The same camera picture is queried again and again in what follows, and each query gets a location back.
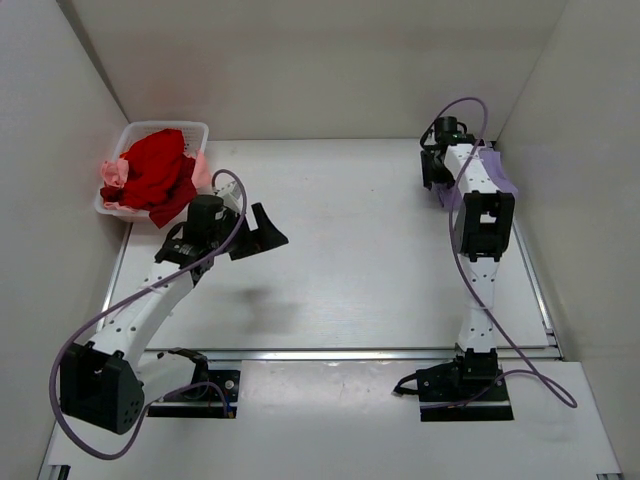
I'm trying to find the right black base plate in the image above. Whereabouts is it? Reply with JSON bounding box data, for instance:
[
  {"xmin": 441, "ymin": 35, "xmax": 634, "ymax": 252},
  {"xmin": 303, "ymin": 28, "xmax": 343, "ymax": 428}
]
[{"xmin": 392, "ymin": 363, "xmax": 515, "ymax": 423}]

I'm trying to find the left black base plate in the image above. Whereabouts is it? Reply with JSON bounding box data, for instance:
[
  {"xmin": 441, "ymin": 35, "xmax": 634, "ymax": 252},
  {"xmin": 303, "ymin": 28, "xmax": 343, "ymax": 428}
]
[{"xmin": 147, "ymin": 349, "xmax": 241, "ymax": 419}]

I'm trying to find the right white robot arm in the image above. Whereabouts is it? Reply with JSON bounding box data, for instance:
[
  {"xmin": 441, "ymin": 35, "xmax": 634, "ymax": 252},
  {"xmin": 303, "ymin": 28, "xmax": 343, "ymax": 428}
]
[{"xmin": 421, "ymin": 116, "xmax": 515, "ymax": 403}]

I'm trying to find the purple t-shirt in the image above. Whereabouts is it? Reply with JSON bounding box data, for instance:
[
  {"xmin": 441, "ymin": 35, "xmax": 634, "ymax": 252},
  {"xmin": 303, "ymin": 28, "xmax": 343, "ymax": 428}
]
[{"xmin": 434, "ymin": 144, "xmax": 518, "ymax": 210}]

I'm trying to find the white plastic basket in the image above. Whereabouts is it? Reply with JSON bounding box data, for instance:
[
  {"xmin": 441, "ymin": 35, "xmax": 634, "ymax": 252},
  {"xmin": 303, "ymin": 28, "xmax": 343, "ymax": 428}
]
[{"xmin": 94, "ymin": 120, "xmax": 209, "ymax": 223}]

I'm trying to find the aluminium rail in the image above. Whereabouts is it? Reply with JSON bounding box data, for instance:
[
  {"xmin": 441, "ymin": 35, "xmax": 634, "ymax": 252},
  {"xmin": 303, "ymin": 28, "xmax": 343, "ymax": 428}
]
[{"xmin": 89, "ymin": 312, "xmax": 566, "ymax": 364}]

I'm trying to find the dark red t-shirt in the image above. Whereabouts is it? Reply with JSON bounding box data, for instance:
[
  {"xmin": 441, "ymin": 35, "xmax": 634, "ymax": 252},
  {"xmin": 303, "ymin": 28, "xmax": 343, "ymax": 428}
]
[{"xmin": 96, "ymin": 154, "xmax": 201, "ymax": 227}]

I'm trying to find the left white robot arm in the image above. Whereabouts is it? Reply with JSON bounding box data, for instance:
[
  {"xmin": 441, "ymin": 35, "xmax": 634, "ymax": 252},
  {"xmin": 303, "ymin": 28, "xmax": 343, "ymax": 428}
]
[{"xmin": 53, "ymin": 181, "xmax": 289, "ymax": 435}]

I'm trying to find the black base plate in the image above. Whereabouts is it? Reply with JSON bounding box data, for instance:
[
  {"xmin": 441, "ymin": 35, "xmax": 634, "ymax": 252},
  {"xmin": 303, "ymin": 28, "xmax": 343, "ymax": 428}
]
[
  {"xmin": 392, "ymin": 363, "xmax": 515, "ymax": 423},
  {"xmin": 147, "ymin": 349, "xmax": 241, "ymax": 419}
]

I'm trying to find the pink t-shirt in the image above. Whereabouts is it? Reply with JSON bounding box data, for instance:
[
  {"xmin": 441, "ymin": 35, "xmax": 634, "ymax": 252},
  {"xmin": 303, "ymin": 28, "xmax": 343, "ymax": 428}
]
[{"xmin": 99, "ymin": 153, "xmax": 211, "ymax": 212}]

